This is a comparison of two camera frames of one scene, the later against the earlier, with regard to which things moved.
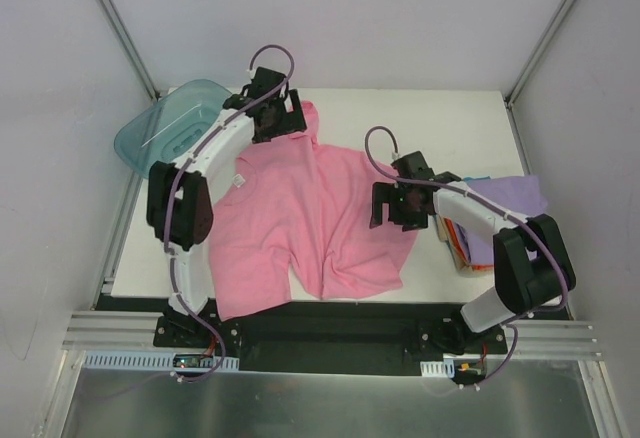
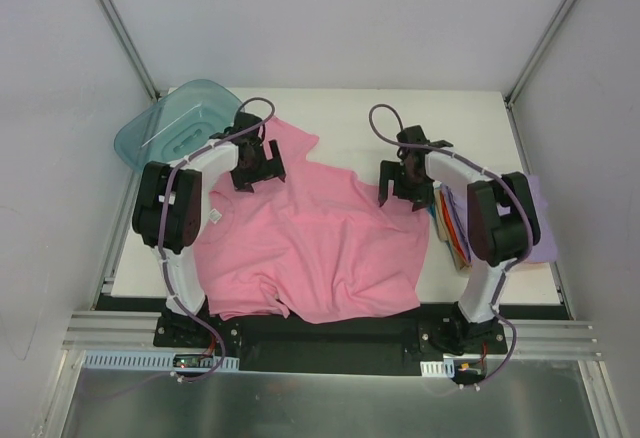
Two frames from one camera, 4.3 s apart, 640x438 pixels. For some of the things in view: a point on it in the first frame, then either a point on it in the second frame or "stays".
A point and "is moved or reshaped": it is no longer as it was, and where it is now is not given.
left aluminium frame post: [118, 27] stays
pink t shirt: [292, 207] is moved or reshaped
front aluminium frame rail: [112, 330] stays
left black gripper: [288, 121] → [259, 172]
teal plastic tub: [167, 127] stays
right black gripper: [388, 206] → [403, 187]
